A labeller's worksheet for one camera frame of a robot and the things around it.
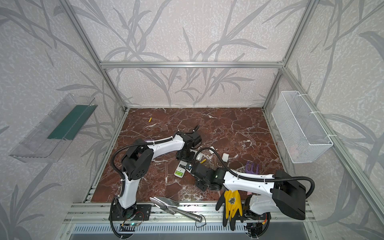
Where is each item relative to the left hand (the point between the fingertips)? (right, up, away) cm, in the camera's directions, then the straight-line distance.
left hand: (190, 158), depth 92 cm
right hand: (+6, -5, -11) cm, 13 cm away
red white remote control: (-5, -5, -6) cm, 9 cm away
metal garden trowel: (-8, -21, -16) cm, 27 cm away
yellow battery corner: (-32, +25, +20) cm, 45 cm away
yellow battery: (+8, -1, -1) cm, 8 cm away
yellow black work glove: (+23, -17, -18) cm, 34 cm away
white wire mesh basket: (+50, +18, -30) cm, 61 cm away
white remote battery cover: (+23, 0, +3) cm, 23 cm away
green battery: (-6, -7, -6) cm, 11 cm away
